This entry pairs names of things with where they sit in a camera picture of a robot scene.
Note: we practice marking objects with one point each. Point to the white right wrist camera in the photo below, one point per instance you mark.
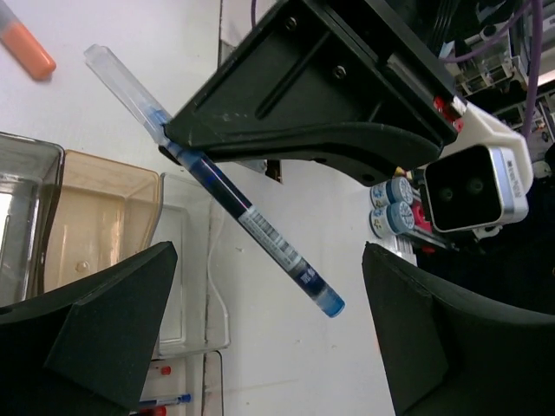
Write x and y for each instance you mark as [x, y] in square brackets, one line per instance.
[480, 180]

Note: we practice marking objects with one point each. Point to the red ballpoint pen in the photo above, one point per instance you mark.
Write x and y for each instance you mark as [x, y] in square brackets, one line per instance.
[154, 411]

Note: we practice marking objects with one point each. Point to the blue gel pen clear cap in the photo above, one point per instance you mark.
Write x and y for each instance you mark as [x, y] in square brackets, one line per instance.
[153, 117]

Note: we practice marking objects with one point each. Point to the orange pastel highlighter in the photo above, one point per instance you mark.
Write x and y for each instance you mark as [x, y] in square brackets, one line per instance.
[24, 47]

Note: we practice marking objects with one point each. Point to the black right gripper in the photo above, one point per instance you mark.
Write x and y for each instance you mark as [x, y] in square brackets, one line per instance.
[309, 63]

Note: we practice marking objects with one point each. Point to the blue ballpoint pen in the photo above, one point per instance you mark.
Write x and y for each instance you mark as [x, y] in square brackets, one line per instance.
[166, 401]

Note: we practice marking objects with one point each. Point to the amber clear tray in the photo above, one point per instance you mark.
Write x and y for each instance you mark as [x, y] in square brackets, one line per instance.
[107, 212]

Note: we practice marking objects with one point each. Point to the long smoky clear tray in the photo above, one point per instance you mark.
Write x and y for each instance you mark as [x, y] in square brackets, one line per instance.
[200, 375]

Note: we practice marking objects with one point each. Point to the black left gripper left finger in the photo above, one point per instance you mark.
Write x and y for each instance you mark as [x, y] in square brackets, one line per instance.
[85, 349]

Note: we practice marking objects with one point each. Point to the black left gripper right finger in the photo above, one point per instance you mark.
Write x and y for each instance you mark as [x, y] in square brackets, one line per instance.
[449, 351]

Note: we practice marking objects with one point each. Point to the clear transparent tray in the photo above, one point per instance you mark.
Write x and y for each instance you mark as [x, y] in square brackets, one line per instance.
[196, 319]

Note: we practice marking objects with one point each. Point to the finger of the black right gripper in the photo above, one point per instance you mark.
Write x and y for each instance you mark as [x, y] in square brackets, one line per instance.
[362, 151]

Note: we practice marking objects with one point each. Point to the grey clear tray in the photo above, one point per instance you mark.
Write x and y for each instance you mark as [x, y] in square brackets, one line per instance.
[31, 183]

